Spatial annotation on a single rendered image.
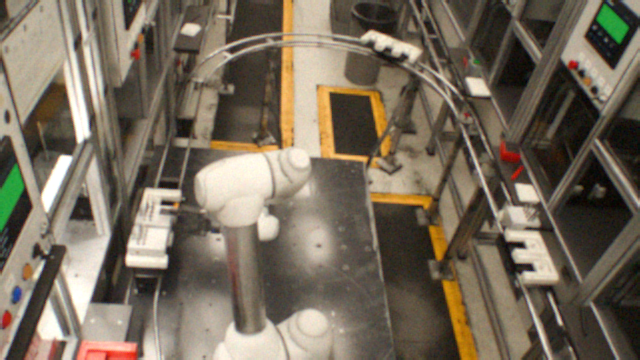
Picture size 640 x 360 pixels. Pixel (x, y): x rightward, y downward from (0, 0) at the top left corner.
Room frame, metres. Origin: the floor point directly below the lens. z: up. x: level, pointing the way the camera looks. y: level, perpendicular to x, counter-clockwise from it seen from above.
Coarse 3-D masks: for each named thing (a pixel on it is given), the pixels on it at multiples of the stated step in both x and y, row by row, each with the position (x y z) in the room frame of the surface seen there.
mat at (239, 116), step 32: (256, 0) 5.20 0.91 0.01; (288, 0) 5.34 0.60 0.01; (256, 32) 4.51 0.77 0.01; (288, 32) 4.62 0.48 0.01; (256, 64) 3.94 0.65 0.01; (288, 64) 4.04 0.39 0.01; (224, 96) 3.39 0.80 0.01; (256, 96) 3.46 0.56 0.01; (288, 96) 3.55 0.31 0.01; (224, 128) 2.99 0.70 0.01; (256, 128) 3.06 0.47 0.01; (288, 128) 3.13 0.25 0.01
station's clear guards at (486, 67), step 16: (496, 0) 3.01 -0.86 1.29; (528, 0) 2.66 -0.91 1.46; (544, 0) 2.51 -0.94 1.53; (560, 0) 2.38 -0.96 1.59; (496, 16) 2.94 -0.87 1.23; (512, 16) 2.75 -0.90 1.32; (528, 16) 2.59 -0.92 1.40; (544, 16) 2.45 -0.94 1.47; (480, 32) 3.07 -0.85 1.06; (496, 32) 2.86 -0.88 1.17; (528, 32) 2.53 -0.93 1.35; (544, 32) 2.39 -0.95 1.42; (480, 48) 2.99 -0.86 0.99; (496, 48) 2.79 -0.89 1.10
